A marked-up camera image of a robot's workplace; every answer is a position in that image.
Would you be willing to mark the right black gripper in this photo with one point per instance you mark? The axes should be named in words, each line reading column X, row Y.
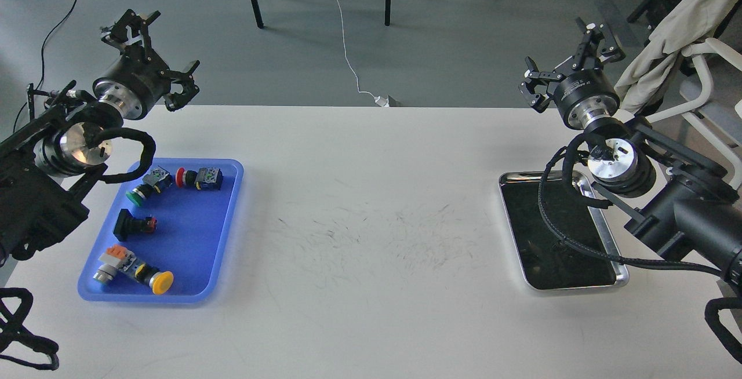
column 584, row 96

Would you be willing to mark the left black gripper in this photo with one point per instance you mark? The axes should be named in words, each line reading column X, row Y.
column 132, row 86

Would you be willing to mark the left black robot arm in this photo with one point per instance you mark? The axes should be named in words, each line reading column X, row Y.
column 49, row 165

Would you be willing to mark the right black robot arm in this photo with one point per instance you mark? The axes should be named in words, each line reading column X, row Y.
column 677, row 201

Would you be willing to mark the beige cloth on chair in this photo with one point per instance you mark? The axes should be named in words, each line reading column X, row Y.
column 645, row 81

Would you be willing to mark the blue plastic tray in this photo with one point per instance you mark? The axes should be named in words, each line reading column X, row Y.
column 189, row 241

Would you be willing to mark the silver metal tray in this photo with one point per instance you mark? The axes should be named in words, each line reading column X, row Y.
column 546, row 264

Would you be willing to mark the white power adapter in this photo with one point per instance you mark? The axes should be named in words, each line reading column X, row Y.
column 386, row 102

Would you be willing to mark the green push button switch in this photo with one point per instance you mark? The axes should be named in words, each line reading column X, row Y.
column 156, row 181

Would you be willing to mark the red push button switch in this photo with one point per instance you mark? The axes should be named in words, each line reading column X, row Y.
column 204, row 179

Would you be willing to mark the white chair frame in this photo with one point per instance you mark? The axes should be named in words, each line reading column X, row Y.
column 712, row 100

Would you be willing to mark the black push button switch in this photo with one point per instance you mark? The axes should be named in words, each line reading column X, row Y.
column 126, row 225

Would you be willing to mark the grey orange switch module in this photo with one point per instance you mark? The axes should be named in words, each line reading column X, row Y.
column 116, row 260

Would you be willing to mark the yellow push button switch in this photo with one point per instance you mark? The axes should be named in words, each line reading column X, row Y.
column 158, row 281

